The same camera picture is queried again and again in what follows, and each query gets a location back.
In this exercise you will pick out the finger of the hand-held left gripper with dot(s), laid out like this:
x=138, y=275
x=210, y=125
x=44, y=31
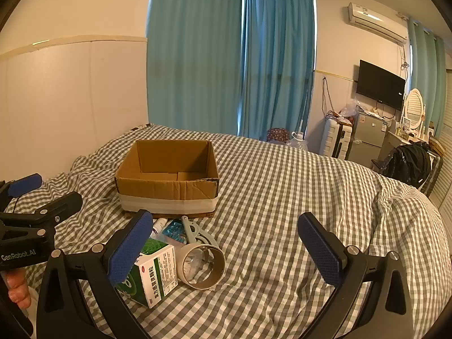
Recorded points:
x=24, y=185
x=60, y=205

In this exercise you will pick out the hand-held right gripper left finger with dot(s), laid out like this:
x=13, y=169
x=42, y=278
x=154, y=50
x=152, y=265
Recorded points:
x=129, y=250

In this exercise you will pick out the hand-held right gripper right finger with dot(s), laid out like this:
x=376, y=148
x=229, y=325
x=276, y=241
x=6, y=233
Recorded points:
x=319, y=250

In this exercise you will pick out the blue blister packet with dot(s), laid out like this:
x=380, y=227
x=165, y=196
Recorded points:
x=173, y=233

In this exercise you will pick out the cardboard box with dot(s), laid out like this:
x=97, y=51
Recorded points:
x=166, y=192

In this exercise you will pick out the person's left hand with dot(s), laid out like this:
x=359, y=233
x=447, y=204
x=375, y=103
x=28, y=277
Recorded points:
x=17, y=287

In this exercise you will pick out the small white bottle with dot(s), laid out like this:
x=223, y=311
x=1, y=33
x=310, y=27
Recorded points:
x=159, y=224

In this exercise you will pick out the clear tape roll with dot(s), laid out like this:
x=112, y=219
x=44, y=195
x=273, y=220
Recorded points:
x=182, y=262

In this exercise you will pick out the grey checked bed blanket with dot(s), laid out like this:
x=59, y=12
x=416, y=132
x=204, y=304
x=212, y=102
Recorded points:
x=282, y=201

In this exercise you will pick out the grey plastic tool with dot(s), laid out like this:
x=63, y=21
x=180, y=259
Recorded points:
x=192, y=233

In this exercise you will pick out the clear water jug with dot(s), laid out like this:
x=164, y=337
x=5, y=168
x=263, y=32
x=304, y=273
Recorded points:
x=299, y=140

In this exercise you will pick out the white suitcase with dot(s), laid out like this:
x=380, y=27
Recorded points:
x=332, y=137

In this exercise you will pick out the red patterned bag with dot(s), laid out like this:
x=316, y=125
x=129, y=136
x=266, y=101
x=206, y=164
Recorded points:
x=278, y=136

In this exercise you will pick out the grey small fridge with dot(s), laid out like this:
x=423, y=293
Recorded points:
x=367, y=137

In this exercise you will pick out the black chair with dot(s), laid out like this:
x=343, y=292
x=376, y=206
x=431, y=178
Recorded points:
x=409, y=164

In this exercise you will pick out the white dressing table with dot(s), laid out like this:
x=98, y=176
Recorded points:
x=395, y=137

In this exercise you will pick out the clear plastic bag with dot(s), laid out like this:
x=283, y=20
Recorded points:
x=351, y=107

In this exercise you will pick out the white oval mirror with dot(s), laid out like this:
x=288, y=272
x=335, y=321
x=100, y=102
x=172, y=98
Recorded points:
x=413, y=107

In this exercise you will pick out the narrow teal curtain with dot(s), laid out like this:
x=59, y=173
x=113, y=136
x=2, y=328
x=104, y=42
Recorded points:
x=279, y=63

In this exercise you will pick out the wide teal curtain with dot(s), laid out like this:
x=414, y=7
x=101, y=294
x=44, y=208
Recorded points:
x=194, y=60

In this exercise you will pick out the teal curtain beside mirror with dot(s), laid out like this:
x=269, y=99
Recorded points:
x=425, y=63

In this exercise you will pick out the white air conditioner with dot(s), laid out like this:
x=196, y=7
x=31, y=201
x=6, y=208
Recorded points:
x=376, y=21

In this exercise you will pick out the black wall television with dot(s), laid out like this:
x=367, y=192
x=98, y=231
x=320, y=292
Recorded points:
x=379, y=84

